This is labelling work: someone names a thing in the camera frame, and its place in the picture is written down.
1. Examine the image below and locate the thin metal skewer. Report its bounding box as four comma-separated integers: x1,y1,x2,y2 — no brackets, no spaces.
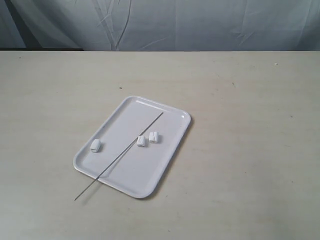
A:
73,112,164,202

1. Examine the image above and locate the white marshmallow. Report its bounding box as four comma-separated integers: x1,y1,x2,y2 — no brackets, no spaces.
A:
148,131,160,143
136,135,146,147
90,139,101,153

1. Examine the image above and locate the white rectangular plastic tray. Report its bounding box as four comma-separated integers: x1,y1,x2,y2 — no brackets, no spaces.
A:
73,96,192,199

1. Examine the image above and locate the grey backdrop cloth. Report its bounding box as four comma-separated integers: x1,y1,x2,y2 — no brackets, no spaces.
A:
0,0,320,52

